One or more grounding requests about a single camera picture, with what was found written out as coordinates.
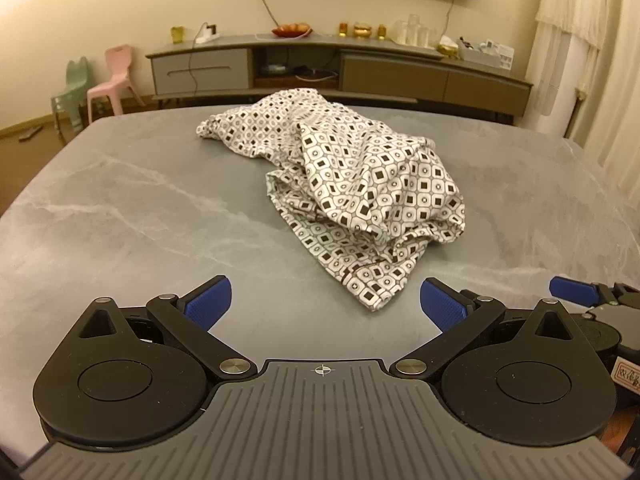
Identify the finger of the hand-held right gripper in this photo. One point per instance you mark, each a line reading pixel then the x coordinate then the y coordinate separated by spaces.
pixel 572 290

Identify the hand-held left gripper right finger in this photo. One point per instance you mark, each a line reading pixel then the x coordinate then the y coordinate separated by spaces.
pixel 442 304

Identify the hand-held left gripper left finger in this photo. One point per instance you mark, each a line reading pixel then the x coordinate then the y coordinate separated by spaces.
pixel 210 301

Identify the white black-patterned pants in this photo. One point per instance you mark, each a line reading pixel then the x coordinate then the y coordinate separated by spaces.
pixel 350 185

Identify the white standing air conditioner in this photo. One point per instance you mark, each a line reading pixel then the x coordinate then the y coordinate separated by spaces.
pixel 560 95

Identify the long grey-brown TV cabinet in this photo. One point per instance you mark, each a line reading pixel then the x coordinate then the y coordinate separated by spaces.
pixel 390 77

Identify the round metal tin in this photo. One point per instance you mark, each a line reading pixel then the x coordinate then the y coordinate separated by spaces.
pixel 274 68

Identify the dark flat floor object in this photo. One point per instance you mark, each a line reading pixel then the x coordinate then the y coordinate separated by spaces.
pixel 31 133

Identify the white basket of small boxes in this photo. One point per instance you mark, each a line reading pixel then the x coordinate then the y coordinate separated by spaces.
pixel 487 55

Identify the pink plastic chair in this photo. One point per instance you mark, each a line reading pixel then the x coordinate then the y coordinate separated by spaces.
pixel 118 62

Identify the gold tissue box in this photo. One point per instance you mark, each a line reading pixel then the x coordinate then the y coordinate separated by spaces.
pixel 448 47

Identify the cream curtain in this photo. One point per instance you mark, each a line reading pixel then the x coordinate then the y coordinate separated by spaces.
pixel 610 35

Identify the green plastic chair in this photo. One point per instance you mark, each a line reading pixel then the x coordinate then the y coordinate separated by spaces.
pixel 76 77

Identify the yellow cup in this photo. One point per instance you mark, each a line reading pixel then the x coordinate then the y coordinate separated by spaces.
pixel 177 35

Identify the group of clear glasses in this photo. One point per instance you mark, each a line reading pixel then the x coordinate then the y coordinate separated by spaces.
pixel 411 32

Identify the red plate of fruit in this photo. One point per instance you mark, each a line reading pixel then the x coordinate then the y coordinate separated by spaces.
pixel 291 30

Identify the gold bowl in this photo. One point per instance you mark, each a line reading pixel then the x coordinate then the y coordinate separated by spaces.
pixel 363 30

